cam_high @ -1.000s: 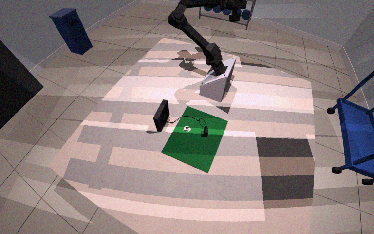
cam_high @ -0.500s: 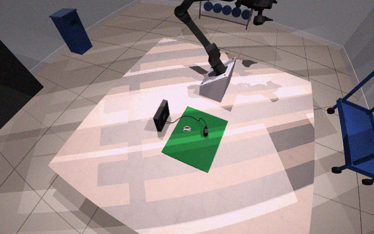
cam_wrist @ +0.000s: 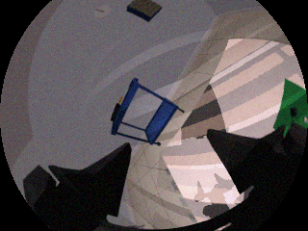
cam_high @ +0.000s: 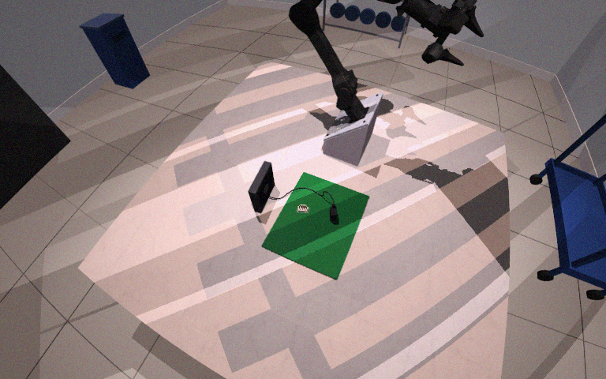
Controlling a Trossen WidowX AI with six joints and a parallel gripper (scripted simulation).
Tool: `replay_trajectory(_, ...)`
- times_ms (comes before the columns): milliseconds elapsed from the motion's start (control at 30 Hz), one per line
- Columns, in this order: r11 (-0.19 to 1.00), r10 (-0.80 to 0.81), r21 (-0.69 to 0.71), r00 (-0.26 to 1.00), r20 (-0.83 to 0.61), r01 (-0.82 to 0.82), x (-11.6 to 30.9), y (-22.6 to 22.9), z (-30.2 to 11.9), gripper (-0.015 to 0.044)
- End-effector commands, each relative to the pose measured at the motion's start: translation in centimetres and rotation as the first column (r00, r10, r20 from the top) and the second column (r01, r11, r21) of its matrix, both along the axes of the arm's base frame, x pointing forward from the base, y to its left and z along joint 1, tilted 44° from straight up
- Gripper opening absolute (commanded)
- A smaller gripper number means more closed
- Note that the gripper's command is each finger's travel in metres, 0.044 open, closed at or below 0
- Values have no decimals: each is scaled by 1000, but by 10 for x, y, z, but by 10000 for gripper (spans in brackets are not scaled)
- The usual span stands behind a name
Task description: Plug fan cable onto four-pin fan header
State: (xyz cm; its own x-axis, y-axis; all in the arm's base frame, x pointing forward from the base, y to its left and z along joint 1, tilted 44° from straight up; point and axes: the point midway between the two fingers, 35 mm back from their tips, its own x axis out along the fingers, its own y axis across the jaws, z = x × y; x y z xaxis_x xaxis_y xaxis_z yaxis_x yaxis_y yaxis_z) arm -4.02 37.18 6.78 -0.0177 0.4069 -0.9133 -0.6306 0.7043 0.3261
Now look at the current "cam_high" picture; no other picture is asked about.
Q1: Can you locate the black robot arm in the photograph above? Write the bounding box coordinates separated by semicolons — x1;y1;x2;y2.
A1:
288;0;469;123

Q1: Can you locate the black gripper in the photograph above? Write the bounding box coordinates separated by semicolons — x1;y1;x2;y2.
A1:
419;0;484;66

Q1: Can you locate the black cooling fan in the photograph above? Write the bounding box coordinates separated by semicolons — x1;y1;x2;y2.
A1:
248;160;275;214

